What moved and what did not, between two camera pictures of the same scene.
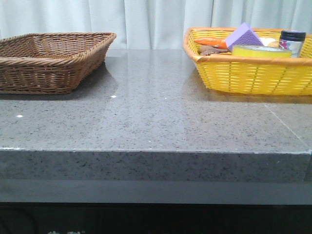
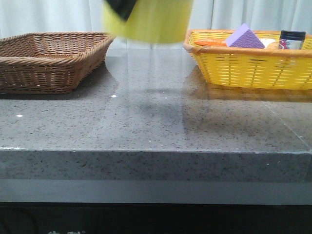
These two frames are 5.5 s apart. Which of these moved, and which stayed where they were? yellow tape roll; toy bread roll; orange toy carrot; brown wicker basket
Moved: yellow tape roll
Stayed: toy bread roll; brown wicker basket; orange toy carrot
